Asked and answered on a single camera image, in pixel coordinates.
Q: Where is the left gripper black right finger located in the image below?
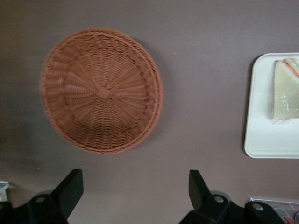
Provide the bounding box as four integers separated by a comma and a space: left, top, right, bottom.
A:
179, 169, 246, 224

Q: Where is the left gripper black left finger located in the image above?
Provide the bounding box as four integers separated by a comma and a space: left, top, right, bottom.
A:
14, 169, 84, 224

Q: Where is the triangle sandwich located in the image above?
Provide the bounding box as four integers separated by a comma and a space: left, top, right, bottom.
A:
272, 57, 299, 125

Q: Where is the beige plastic tray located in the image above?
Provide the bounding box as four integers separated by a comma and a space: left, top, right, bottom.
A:
244, 52, 299, 160

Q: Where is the round brown wicker basket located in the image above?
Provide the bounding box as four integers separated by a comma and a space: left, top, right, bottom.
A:
39, 28, 164, 155

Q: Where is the clear acrylic bottle rack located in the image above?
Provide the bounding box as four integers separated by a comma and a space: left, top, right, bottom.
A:
249, 197, 299, 224

